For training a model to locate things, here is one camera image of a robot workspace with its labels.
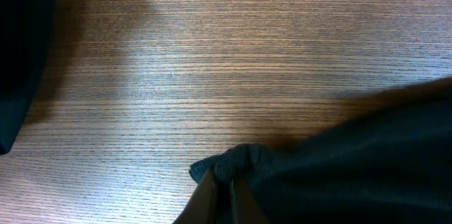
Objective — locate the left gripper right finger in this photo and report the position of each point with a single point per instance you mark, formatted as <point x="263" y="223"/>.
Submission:
<point x="245" y="209"/>

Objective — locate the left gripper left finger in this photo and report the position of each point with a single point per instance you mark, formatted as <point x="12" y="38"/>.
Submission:
<point x="201" y="208"/>

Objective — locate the black polo shirt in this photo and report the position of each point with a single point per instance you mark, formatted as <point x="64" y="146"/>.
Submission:
<point x="333" y="111"/>

